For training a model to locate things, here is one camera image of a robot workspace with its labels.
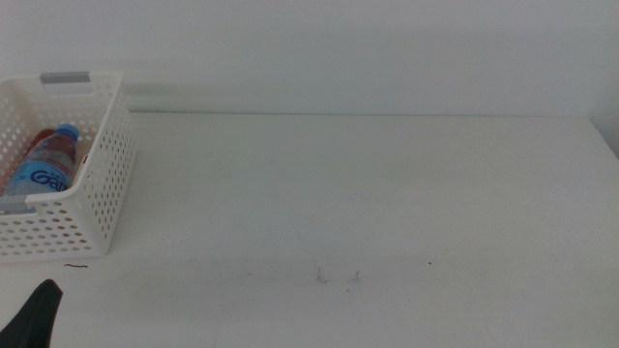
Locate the red cola can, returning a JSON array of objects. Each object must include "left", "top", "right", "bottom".
[{"left": 0, "top": 128, "right": 58, "bottom": 194}]

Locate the clear water bottle blue cap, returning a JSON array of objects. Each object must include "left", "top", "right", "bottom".
[{"left": 2, "top": 123, "right": 81, "bottom": 197}]

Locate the white perforated plastic basket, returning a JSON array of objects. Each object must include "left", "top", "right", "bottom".
[{"left": 0, "top": 72, "right": 137, "bottom": 265}]

